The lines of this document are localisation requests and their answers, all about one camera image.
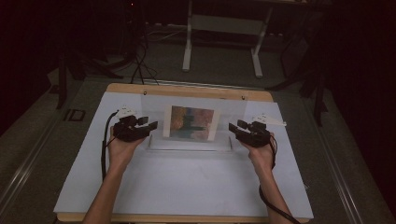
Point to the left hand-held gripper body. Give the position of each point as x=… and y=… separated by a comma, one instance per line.
x=127, y=130

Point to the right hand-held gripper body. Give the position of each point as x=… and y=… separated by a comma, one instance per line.
x=258, y=133

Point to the clear acrylic photo frame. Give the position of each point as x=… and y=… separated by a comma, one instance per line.
x=152, y=105

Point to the painted picture card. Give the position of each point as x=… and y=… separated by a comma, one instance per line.
x=191, y=123

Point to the person's right hand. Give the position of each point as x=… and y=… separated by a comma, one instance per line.
x=263, y=154

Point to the person's left hand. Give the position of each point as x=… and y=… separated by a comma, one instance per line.
x=123, y=152

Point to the white table sheet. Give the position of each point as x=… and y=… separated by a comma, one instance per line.
x=186, y=186

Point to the black metal stand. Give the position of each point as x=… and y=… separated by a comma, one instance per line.
x=317, y=93
x=62, y=84

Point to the black rectangular floor bracket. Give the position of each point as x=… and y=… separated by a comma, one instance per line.
x=74, y=115

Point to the grey metal floor rail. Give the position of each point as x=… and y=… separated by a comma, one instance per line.
x=337, y=174
x=25, y=177

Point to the white metal desk frame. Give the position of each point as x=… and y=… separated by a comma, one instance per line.
x=222, y=25

